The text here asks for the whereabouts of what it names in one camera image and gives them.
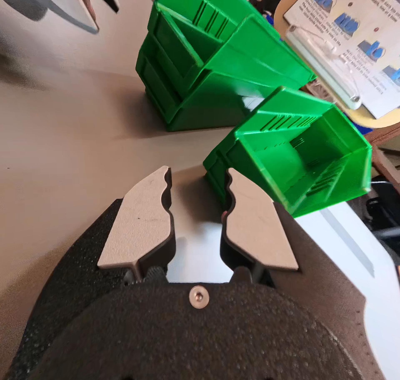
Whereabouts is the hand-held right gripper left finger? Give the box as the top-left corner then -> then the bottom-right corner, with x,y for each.
97,166 -> 176,283

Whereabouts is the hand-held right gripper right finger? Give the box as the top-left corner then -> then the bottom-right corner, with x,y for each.
220,167 -> 299,281

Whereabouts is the grey desk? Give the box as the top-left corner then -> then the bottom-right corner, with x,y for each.
0,0 -> 400,380

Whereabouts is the wooden document stand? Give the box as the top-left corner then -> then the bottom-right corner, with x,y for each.
273,0 -> 400,129

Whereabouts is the white printed instruction sheet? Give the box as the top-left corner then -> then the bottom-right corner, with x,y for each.
283,0 -> 400,119

